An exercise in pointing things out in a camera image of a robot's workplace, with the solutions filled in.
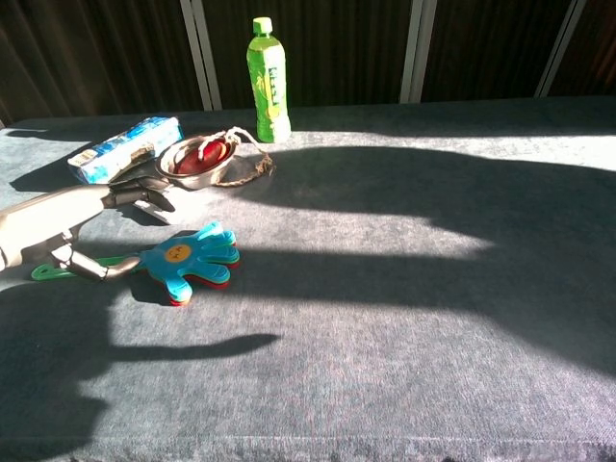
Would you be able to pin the blue white tissue pack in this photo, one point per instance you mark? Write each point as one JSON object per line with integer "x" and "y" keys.
{"x": 125, "y": 144}

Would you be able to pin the grey felt table cloth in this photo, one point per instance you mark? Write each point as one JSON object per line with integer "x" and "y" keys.
{"x": 385, "y": 337}

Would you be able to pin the white partition frame post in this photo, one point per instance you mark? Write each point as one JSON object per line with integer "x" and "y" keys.
{"x": 202, "y": 58}
{"x": 560, "y": 48}
{"x": 418, "y": 48}

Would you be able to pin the blue hand clapper toy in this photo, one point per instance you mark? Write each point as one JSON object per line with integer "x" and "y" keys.
{"x": 192, "y": 260}

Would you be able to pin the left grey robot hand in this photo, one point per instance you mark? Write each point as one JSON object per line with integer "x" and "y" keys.
{"x": 48, "y": 216}

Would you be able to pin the red disc toy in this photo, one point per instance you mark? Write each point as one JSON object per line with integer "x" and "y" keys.
{"x": 197, "y": 161}

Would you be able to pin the green drink bottle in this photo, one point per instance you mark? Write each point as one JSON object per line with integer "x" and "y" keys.
{"x": 267, "y": 86}

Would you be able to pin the metal bowl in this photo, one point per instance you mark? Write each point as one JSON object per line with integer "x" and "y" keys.
{"x": 195, "y": 183}

